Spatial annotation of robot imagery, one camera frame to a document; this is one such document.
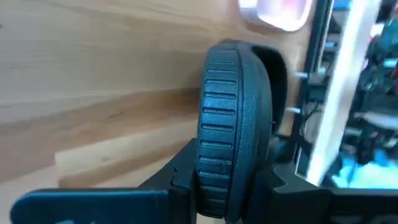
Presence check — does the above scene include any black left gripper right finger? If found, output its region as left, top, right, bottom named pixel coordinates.
left=248, top=159, right=398, bottom=224

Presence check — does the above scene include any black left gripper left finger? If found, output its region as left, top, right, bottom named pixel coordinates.
left=10, top=138, right=200, bottom=224

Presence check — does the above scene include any black slide with ribbed sole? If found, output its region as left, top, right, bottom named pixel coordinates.
left=195, top=38, right=289, bottom=224

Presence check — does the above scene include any wooden shelf with black frame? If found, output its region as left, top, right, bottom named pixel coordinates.
left=287, top=0, right=382, bottom=189

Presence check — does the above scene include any pink foam slide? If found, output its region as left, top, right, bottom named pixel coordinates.
left=238, top=0, right=313, bottom=32

